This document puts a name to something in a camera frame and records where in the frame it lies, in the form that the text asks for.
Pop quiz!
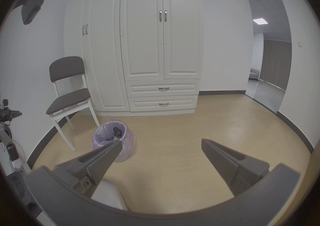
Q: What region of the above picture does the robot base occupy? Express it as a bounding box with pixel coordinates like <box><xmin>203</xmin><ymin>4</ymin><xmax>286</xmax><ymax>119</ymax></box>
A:
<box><xmin>6</xmin><ymin>159</ymin><xmax>128</xmax><ymax>218</ymax></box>

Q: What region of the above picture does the white trash bin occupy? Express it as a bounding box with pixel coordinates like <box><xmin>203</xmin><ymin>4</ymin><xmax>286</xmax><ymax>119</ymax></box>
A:
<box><xmin>94</xmin><ymin>121</ymin><xmax>136</xmax><ymax>162</ymax></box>

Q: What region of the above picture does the white wardrobe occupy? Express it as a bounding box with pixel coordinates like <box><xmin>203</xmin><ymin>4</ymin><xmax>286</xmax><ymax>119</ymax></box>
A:
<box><xmin>64</xmin><ymin>0</ymin><xmax>203</xmax><ymax>117</ymax></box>

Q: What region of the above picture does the white chair with grey cushions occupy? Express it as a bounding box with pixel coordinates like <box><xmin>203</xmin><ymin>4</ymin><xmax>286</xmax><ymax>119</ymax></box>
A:
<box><xmin>46</xmin><ymin>56</ymin><xmax>101</xmax><ymax>152</ymax></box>

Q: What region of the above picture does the crumpled black plastic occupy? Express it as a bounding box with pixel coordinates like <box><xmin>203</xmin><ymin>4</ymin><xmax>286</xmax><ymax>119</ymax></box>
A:
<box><xmin>105</xmin><ymin>126</ymin><xmax>123</xmax><ymax>142</ymax></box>

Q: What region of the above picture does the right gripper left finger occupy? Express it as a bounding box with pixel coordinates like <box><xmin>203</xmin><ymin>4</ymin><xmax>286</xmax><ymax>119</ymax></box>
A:
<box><xmin>54</xmin><ymin>139</ymin><xmax>123</xmax><ymax>197</ymax></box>

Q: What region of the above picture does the purple plastic bag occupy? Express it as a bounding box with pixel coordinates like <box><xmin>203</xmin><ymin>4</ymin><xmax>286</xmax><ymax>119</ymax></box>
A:
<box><xmin>92</xmin><ymin>119</ymin><xmax>137</xmax><ymax>162</ymax></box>

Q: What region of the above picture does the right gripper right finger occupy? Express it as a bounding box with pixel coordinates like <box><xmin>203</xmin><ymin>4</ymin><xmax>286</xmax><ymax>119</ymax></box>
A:
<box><xmin>201</xmin><ymin>138</ymin><xmax>271</xmax><ymax>197</ymax></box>

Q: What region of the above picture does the grey curtain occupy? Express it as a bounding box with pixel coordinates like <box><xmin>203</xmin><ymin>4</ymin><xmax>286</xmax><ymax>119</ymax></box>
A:
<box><xmin>260</xmin><ymin>39</ymin><xmax>292</xmax><ymax>92</ymax></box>

